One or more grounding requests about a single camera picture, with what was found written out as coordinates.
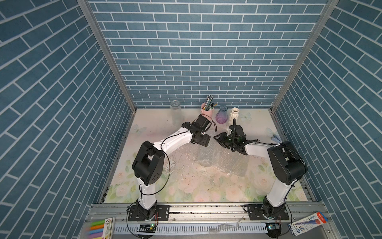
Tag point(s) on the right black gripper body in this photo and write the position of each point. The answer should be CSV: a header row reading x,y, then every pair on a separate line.
x,y
227,142

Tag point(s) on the purple vase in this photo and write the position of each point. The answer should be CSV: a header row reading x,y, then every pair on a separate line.
x,y
222,116

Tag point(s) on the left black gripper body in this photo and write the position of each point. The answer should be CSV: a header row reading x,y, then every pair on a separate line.
x,y
202,139

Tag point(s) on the small blue white object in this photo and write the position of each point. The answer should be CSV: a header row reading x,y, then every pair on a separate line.
x,y
276,139

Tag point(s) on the clear ribbed glass vase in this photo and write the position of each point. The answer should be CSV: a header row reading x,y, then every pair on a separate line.
x,y
176,112

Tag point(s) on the white red blue box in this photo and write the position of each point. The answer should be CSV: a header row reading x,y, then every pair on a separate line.
x,y
308,223

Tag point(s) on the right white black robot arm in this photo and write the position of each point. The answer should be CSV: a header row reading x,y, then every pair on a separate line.
x,y
288,166

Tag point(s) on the pens in cup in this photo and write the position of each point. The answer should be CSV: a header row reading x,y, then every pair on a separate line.
x,y
209,104

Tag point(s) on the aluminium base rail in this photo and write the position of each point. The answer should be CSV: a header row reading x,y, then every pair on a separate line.
x,y
217,213

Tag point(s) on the white slotted cable duct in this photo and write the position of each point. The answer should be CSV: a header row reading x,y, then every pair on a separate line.
x,y
192,229

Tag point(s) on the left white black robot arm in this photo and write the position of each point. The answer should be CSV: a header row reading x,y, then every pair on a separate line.
x,y
148,164

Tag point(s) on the pink pen cup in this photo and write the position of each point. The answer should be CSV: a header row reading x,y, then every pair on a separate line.
x,y
208,113

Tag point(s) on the cream ribbed cylinder vase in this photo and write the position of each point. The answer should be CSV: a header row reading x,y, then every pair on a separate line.
x,y
233,116

